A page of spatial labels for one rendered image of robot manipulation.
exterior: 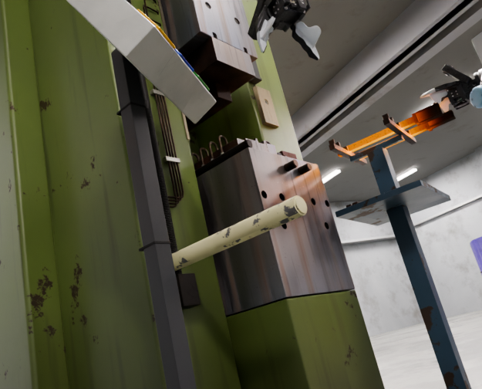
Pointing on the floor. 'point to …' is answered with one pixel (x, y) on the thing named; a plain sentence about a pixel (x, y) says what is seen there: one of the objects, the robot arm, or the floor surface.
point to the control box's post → (153, 229)
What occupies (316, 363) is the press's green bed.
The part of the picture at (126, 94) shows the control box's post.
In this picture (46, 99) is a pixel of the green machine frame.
